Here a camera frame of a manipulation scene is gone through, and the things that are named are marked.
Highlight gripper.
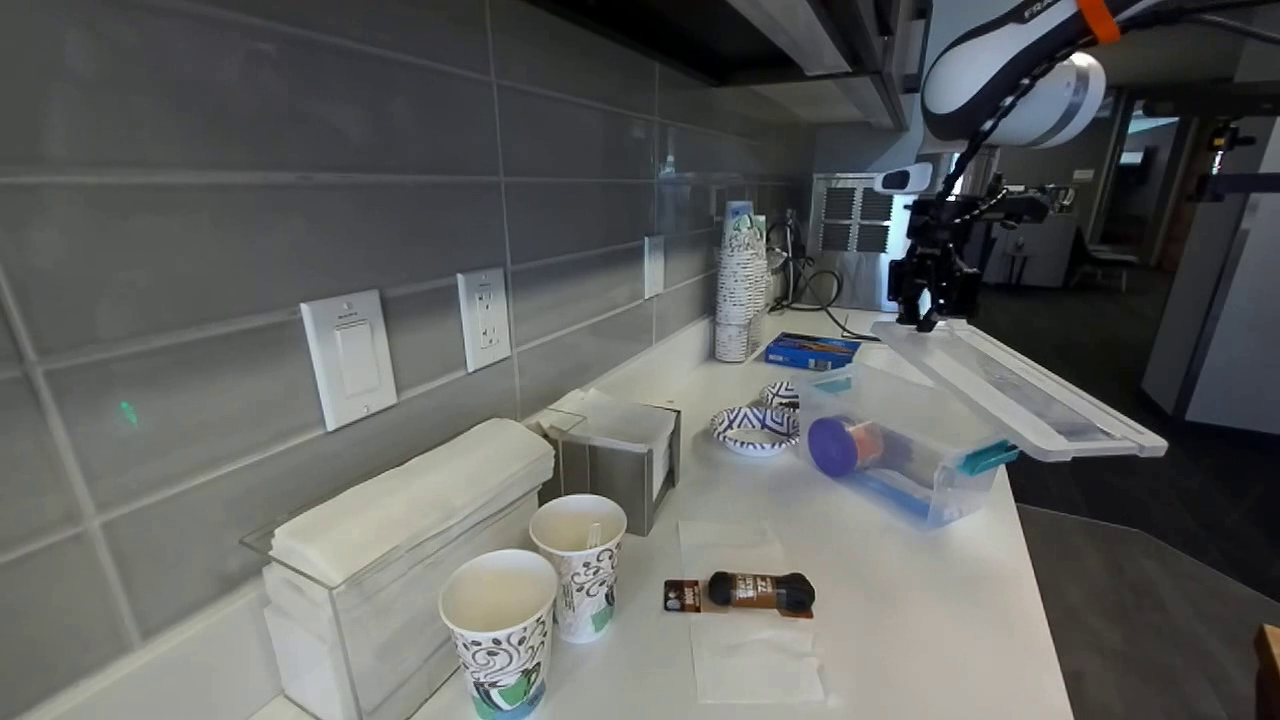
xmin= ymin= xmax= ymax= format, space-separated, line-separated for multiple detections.
xmin=888 ymin=193 xmax=1001 ymax=334

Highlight clear plastic container lid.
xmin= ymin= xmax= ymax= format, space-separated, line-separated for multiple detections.
xmin=870 ymin=317 xmax=1169 ymax=464

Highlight orange jar with purple lid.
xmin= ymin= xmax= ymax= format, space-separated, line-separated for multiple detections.
xmin=807 ymin=415 xmax=906 ymax=479

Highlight stainless steel appliance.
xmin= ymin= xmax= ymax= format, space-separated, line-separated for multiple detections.
xmin=807 ymin=172 xmax=923 ymax=312

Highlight blue cardboard box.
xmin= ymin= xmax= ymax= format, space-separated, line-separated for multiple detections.
xmin=763 ymin=332 xmax=863 ymax=373

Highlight clear plastic storage container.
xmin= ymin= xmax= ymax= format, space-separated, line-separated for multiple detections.
xmin=793 ymin=363 xmax=1022 ymax=530

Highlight stack of paper cups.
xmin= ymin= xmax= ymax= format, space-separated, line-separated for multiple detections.
xmin=713 ymin=200 xmax=770 ymax=364

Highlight office chair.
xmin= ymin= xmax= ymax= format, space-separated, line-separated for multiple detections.
xmin=1063 ymin=228 xmax=1142 ymax=293

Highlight dark upper cabinet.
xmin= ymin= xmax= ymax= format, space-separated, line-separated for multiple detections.
xmin=525 ymin=0 xmax=913 ymax=132

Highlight pack of black shoelaces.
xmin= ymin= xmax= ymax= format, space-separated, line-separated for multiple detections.
xmin=662 ymin=570 xmax=817 ymax=620

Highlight metal napkin dispenser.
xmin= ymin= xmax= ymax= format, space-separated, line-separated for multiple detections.
xmin=524 ymin=387 xmax=684 ymax=538

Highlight white paper napkin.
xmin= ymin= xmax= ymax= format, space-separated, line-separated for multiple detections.
xmin=677 ymin=519 xmax=827 ymax=706

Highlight patterned paper cup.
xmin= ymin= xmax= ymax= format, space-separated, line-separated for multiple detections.
xmin=528 ymin=493 xmax=629 ymax=645
xmin=438 ymin=548 xmax=559 ymax=720

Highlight stack of white napkins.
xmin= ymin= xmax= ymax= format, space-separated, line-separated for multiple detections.
xmin=262 ymin=417 xmax=557 ymax=720

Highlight clear acrylic napkin holder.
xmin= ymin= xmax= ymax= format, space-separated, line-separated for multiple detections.
xmin=239 ymin=470 xmax=546 ymax=720

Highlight black cable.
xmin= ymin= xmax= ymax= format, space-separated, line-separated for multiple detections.
xmin=768 ymin=212 xmax=883 ymax=343

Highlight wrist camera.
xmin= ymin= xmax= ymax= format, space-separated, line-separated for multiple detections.
xmin=985 ymin=188 xmax=1053 ymax=227

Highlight white light switch plate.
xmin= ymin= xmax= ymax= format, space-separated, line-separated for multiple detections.
xmin=299 ymin=288 xmax=400 ymax=434

